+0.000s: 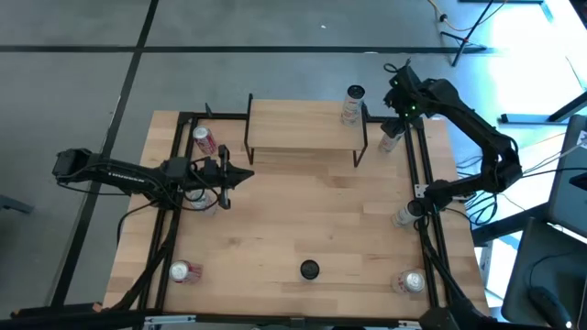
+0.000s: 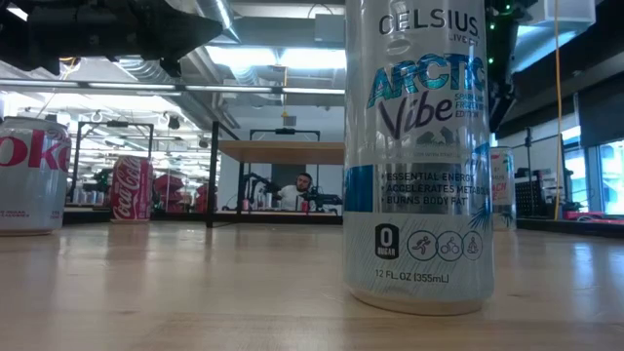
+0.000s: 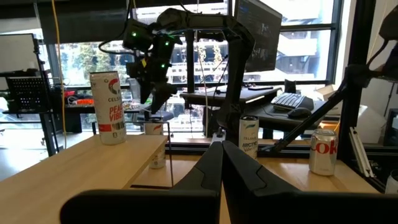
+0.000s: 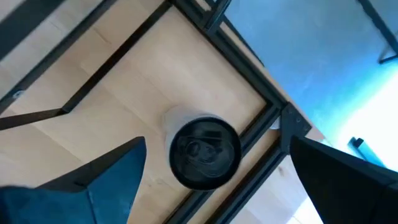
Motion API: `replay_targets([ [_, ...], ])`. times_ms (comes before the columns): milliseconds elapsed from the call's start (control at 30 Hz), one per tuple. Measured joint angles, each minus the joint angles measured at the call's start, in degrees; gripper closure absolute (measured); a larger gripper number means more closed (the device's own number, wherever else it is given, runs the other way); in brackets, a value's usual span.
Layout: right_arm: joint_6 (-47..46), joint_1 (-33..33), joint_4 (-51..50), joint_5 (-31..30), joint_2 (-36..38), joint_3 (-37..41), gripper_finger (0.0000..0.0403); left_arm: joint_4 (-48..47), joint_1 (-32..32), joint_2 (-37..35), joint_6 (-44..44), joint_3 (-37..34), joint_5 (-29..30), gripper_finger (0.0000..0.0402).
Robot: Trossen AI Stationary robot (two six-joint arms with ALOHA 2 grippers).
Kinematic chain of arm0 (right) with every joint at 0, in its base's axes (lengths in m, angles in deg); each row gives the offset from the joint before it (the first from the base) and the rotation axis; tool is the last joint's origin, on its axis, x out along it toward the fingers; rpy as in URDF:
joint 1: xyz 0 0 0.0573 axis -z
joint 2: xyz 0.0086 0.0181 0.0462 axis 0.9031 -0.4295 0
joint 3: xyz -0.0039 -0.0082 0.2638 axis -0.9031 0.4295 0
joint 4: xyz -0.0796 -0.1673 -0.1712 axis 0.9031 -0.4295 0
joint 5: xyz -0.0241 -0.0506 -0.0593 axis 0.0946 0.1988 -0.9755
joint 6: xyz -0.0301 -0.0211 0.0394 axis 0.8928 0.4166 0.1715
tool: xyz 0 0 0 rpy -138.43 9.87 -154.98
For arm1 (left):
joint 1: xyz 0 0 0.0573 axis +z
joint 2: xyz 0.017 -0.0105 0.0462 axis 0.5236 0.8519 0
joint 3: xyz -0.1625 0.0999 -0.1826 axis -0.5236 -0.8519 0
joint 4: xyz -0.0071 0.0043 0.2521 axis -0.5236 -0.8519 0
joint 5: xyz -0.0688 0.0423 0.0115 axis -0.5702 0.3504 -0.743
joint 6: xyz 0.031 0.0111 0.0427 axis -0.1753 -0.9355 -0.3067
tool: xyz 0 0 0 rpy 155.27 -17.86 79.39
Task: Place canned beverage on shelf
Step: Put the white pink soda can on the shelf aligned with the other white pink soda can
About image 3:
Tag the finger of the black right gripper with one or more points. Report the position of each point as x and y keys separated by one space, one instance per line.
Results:
x=163 y=95
x=145 y=91

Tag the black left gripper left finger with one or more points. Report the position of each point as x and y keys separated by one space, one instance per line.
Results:
x=186 y=205

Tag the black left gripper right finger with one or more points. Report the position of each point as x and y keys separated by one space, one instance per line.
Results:
x=280 y=208

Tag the white Celsius can red print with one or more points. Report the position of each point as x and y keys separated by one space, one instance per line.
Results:
x=154 y=128

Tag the white Celsius Arctic Vibe can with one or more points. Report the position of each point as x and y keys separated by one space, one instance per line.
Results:
x=248 y=137

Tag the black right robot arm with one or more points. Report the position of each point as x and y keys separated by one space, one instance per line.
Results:
x=236 y=62

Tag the white Celsius Peach Vibe can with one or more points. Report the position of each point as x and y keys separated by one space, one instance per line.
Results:
x=109 y=109

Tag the black desk riser platform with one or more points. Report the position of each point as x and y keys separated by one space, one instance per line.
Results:
x=230 y=96

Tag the silver Diet Coke can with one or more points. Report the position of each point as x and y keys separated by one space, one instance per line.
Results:
x=323 y=152

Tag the black office desk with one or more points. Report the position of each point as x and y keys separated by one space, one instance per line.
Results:
x=280 y=121

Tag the black computer mouse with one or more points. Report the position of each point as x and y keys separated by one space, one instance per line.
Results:
x=299 y=112

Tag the silver aluminium extrusion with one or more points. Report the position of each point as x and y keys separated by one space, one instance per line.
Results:
x=360 y=152

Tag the black computer monitor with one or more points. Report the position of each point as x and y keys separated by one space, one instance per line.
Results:
x=261 y=37

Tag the black computer keyboard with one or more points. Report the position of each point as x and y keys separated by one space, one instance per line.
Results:
x=290 y=101

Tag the black perforated panel stand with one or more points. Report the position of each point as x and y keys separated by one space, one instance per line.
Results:
x=28 y=93

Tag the white board panel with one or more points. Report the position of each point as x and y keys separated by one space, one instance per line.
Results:
x=18 y=53

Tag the wooden shelf black metal frame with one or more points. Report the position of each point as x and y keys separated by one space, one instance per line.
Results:
x=77 y=168

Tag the black aluminium table frame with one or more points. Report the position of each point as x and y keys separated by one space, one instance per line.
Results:
x=357 y=93

